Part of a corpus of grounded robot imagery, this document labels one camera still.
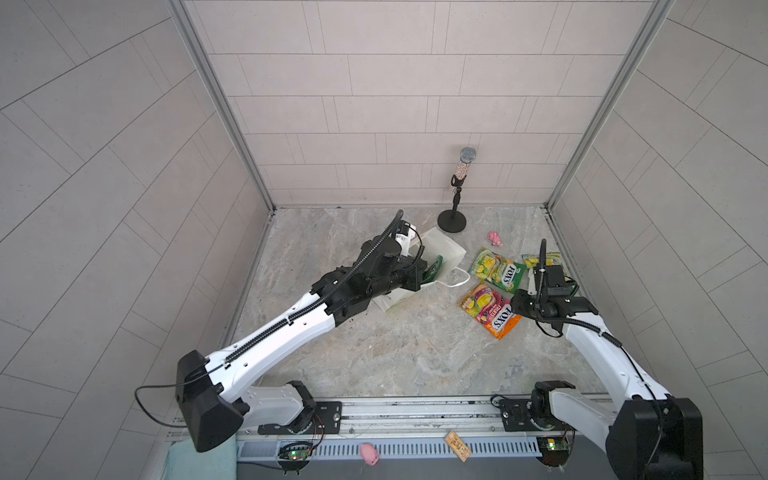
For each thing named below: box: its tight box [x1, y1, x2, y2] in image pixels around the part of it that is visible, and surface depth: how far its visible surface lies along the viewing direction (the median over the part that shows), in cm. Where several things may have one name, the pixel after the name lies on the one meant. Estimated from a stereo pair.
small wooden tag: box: [445, 430, 472, 462], surface depth 68 cm
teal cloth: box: [164, 435, 237, 480], surface depth 65 cm
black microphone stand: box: [437, 174, 467, 233], surface depth 114 cm
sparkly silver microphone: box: [456, 146, 477, 180], surface depth 93 cm
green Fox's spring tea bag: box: [470, 248, 527, 294], surface depth 98 cm
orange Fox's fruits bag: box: [459, 285, 523, 340], surface depth 88 cm
